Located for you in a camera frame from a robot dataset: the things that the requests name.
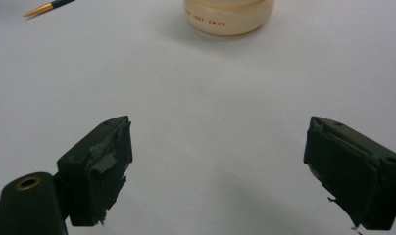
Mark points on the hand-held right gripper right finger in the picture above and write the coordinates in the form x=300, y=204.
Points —
x=346, y=173

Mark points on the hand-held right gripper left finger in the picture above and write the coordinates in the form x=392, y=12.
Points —
x=88, y=182

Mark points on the dark pen with gold tip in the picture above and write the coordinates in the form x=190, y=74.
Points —
x=50, y=6

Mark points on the white table cover sheet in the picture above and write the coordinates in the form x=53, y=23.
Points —
x=199, y=98

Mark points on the cream round pen holder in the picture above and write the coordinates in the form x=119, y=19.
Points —
x=228, y=16

